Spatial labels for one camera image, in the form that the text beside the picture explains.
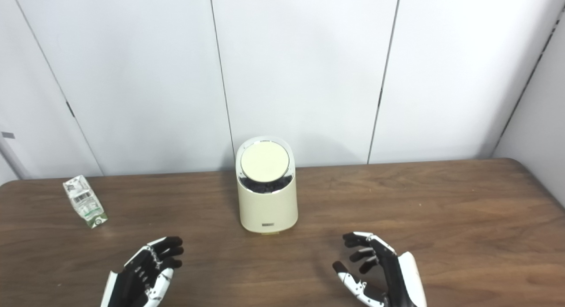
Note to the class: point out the small gray wall label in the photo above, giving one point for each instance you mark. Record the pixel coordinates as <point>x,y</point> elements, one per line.
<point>8,135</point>

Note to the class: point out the cream round bin lid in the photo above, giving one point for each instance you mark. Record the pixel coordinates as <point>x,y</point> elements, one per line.
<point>265,161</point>

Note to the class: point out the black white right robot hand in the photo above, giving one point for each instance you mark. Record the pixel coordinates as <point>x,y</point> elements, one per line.
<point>395,276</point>

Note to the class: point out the cream-colored round bin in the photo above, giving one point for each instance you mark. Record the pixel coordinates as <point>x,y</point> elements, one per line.
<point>267,210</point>

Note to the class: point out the gray wall corner post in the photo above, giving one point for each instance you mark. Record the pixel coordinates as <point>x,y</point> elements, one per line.
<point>13,159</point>

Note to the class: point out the white green milk carton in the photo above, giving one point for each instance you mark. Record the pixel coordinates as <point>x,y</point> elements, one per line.
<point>86,203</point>

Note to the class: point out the black partition seam clip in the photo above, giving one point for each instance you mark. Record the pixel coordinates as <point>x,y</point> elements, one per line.
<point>70,109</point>

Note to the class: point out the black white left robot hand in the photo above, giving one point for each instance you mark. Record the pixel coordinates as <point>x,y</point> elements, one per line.
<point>141,271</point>

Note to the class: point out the black bin liner bag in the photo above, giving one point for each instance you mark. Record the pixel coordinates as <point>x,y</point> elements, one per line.
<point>267,186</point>

